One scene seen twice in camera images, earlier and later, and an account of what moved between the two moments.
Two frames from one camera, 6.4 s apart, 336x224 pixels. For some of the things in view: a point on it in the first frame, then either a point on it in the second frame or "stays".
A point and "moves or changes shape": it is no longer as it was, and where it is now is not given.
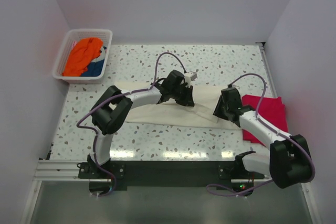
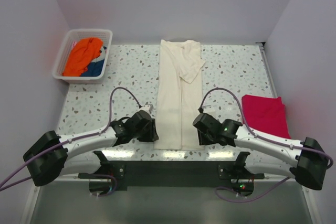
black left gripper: (188, 100) -> (151, 135)
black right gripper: (217, 112) -> (202, 140)
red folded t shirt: (271, 109) stays
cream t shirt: (201, 115) moves or changes shape
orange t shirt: (84, 51) stays
